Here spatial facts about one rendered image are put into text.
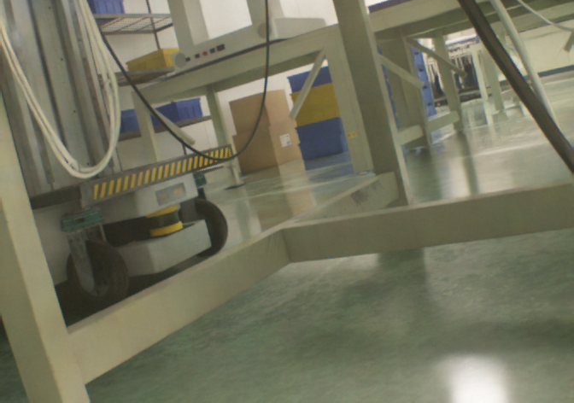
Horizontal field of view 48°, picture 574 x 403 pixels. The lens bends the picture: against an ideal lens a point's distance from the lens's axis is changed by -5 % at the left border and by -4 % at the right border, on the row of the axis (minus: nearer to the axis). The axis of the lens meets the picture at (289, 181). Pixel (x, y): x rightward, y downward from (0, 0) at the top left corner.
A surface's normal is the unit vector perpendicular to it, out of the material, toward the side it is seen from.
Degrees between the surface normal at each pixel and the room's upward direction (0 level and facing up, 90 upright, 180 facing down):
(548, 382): 0
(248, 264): 90
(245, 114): 90
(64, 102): 90
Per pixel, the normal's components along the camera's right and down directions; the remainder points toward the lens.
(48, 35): 0.87, -0.18
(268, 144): -0.50, 0.20
